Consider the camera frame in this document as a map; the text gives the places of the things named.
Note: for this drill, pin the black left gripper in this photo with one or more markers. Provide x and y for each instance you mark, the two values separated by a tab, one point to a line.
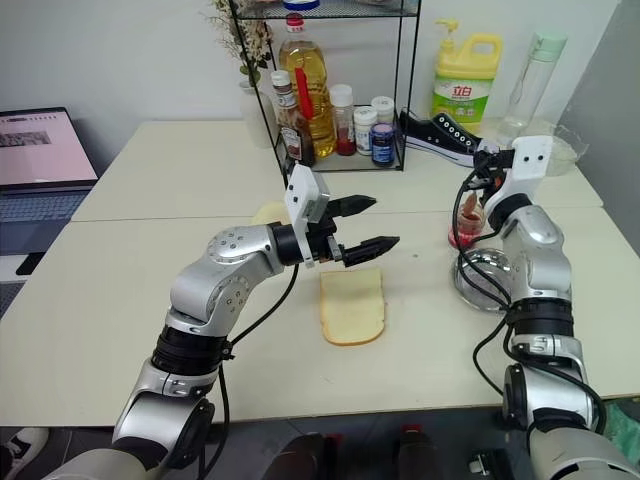
325	231

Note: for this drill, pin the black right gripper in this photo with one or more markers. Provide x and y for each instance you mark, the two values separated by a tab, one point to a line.
495	160

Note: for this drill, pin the pale bread piece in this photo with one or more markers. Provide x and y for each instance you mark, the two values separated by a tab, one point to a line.
270	212

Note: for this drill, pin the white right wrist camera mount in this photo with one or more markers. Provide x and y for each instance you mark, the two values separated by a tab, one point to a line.
532	157

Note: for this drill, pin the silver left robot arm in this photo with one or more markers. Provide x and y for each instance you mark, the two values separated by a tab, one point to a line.
235	250

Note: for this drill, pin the clear bottle red contents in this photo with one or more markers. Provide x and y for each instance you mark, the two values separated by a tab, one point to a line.
342	125

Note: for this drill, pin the blue lidded container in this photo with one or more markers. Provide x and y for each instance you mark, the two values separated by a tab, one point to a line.
300	4

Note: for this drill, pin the open grey laptop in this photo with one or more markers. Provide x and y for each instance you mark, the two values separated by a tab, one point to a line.
45	150

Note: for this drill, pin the black white sneaker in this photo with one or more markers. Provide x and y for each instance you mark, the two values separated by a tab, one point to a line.
440	135

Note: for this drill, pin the clear plastic container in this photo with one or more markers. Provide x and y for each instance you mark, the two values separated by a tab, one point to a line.
567	150

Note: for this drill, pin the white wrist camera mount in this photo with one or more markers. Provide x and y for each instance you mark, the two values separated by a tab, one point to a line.
300	195
532	157

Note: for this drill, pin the white capped small jar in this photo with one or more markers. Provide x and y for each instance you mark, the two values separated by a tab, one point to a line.
382	106

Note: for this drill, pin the dried flower bunch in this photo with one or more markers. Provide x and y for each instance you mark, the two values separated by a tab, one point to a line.
250	45

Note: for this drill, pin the white vase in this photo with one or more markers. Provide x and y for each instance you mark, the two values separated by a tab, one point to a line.
252	120

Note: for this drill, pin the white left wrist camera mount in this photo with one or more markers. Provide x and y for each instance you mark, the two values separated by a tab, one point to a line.
300	195

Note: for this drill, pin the dark rounded shape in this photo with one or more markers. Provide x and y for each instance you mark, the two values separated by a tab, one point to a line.
415	452

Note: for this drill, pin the green cloth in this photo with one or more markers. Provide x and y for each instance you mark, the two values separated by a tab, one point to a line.
625	427

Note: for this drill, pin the dark blue jar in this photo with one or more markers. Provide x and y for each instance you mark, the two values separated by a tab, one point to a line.
382	147

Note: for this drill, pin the brown sauce bottle white cap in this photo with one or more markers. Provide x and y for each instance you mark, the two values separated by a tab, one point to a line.
292	140

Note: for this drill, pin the white labelled jar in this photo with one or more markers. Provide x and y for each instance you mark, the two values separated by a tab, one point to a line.
365	132

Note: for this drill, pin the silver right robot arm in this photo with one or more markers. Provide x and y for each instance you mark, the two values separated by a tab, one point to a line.
540	250

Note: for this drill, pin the white bread slice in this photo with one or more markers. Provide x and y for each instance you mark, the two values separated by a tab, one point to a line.
352	310

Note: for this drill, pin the glass jam jar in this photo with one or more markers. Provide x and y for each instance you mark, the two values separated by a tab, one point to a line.
467	227

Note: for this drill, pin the clear bottle green lid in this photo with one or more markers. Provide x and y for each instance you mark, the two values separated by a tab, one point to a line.
535	90

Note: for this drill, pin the white black shoe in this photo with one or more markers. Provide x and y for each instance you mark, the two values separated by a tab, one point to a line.
20	447

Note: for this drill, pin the shiny metal bowl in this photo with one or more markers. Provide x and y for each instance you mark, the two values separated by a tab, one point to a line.
487	265

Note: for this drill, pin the yellow detergent bottle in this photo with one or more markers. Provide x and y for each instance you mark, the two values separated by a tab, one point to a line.
462	95

